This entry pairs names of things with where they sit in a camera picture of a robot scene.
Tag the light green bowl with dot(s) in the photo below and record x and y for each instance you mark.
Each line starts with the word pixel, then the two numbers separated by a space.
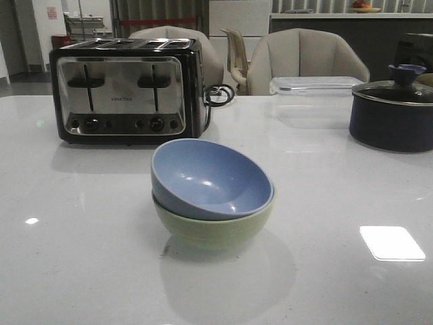
pixel 214 235

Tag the cream plastic chair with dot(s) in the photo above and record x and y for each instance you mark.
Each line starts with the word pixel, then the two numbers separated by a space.
pixel 237 63

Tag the red fire extinguisher box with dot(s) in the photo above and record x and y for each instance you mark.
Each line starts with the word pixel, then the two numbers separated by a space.
pixel 58 41

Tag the fruit plate on counter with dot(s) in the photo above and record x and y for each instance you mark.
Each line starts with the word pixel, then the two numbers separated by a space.
pixel 363 7

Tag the dark blue saucepan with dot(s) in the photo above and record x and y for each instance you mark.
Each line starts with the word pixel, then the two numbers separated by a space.
pixel 398 127

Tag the blue bowl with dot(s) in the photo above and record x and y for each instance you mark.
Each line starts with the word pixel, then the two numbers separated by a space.
pixel 204 180

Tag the white refrigerator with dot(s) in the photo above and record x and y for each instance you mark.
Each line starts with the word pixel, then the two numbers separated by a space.
pixel 250 18

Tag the glass pot lid blue knob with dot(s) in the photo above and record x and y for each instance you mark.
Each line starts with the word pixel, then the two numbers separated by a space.
pixel 401 89

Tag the beige chair right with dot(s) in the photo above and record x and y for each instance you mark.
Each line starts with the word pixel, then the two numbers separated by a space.
pixel 300 52

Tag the clear plastic food container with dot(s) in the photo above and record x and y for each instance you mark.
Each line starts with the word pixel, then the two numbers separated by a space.
pixel 313 102

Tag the black chrome toaster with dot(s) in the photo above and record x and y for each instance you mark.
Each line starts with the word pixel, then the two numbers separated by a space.
pixel 129 91

